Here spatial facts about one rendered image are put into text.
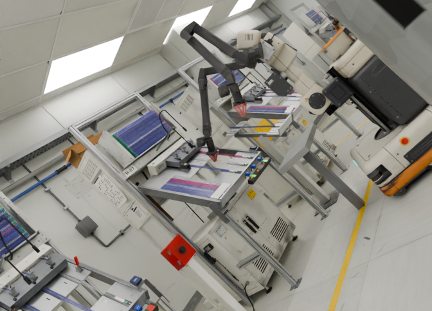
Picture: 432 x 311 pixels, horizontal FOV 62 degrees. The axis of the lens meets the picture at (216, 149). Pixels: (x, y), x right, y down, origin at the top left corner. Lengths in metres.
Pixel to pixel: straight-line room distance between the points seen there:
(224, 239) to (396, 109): 1.41
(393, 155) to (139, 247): 2.92
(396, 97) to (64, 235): 3.26
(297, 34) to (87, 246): 5.08
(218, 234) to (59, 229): 1.97
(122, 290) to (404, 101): 1.80
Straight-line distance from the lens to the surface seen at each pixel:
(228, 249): 2.65
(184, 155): 2.93
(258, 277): 2.72
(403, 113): 2.26
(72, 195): 4.29
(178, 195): 2.54
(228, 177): 2.63
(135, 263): 4.16
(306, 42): 7.06
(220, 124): 3.90
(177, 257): 2.21
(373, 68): 2.22
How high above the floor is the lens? 0.89
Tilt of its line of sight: 2 degrees up
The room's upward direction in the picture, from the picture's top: 46 degrees counter-clockwise
